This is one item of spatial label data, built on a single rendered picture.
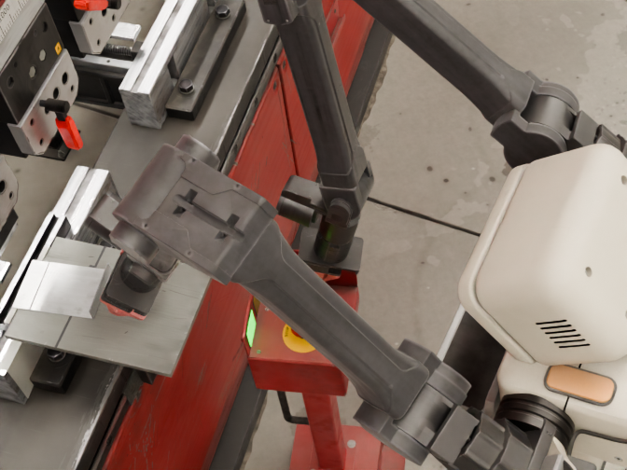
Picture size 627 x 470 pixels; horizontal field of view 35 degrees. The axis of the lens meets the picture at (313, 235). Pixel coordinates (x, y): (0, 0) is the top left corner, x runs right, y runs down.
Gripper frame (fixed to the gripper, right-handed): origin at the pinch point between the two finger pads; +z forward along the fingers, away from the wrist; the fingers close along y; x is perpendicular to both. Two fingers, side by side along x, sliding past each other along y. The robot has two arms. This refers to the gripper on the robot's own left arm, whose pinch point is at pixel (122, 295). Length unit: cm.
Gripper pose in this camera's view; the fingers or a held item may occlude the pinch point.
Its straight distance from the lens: 147.7
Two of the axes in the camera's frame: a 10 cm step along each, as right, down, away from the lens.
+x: 8.6, 4.4, 2.4
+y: -2.7, 8.1, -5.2
